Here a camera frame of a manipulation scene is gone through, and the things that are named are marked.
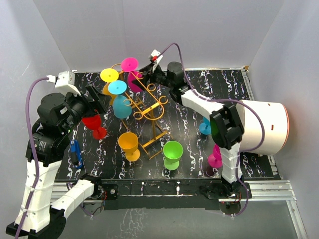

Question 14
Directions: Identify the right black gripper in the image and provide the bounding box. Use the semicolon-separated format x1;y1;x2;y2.
132;64;174;91

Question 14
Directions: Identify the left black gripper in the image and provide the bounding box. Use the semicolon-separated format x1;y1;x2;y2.
62;84;111;134

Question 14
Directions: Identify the light blue plastic wine glass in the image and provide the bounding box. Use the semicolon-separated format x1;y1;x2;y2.
108;80;132;119

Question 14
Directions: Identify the magenta plastic wine glass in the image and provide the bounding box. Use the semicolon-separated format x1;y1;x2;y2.
121;57;143;93

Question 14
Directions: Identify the yellow-orange plastic wine glass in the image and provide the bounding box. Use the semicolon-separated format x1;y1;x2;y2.
100;68;119;95

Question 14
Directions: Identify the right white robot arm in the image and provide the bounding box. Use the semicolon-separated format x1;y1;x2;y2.
133;62;246;198

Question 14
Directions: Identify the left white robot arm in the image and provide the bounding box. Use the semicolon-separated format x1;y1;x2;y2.
5;85;111;239

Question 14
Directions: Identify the red plastic wine glass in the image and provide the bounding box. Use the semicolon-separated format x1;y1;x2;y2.
82;115;107;140

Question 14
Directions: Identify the orange plastic wine glass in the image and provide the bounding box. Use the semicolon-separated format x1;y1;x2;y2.
118;132;140;162

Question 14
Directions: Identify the green plastic wine glass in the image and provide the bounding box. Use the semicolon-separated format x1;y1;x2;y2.
163;141;183;171

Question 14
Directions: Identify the white cylindrical lamp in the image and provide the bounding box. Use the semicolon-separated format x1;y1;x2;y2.
236;100;290;155

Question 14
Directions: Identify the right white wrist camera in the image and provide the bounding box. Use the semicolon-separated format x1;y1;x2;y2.
149;49;163;72

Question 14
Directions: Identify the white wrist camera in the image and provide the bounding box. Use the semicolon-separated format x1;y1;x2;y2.
149;49;163;72
46;71;81;96

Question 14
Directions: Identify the gold wire wine glass rack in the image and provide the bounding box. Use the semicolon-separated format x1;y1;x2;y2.
119;69;171;159

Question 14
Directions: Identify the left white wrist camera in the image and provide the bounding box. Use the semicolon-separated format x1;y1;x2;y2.
46;71;81;96

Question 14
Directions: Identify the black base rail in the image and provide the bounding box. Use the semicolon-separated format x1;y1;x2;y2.
88;179;252;211

